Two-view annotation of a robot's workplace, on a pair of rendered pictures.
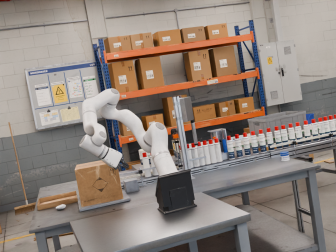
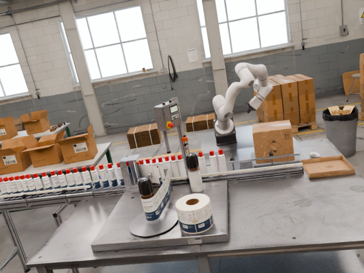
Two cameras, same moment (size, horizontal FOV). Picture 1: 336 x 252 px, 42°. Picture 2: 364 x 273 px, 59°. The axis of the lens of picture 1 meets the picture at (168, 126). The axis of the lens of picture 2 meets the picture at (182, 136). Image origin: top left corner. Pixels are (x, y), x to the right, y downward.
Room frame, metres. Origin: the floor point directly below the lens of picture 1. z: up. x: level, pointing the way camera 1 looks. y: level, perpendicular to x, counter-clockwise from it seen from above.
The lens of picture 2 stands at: (5.79, 0.91, 1.92)
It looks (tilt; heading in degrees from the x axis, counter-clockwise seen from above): 16 degrees down; 204
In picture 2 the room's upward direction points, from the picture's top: 11 degrees counter-clockwise
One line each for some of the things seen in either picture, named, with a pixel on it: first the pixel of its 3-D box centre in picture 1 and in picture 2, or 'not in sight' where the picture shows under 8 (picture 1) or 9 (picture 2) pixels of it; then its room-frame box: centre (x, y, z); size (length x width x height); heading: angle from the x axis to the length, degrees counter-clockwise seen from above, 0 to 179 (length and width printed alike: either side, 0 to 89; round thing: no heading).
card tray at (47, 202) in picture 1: (57, 200); (326, 166); (3.42, 0.95, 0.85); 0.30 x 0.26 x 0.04; 103
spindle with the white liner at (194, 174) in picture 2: not in sight; (194, 174); (3.90, 0.12, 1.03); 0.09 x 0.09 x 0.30
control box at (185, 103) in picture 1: (183, 109); (167, 116); (3.58, -0.15, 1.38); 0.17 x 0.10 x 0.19; 158
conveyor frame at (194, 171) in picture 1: (178, 173); (192, 180); (3.64, -0.02, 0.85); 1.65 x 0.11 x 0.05; 103
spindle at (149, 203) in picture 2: (176, 142); (148, 200); (4.27, -0.06, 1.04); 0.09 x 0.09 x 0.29
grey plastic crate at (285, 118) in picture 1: (277, 123); not in sight; (5.44, -1.34, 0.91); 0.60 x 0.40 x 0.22; 112
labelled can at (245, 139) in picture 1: (246, 144); (112, 175); (3.79, -0.64, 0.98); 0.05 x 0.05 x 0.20
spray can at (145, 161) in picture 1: (146, 164); (222, 162); (3.59, 0.23, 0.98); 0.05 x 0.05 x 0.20
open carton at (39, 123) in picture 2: not in sight; (35, 122); (1.39, -3.89, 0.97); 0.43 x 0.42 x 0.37; 15
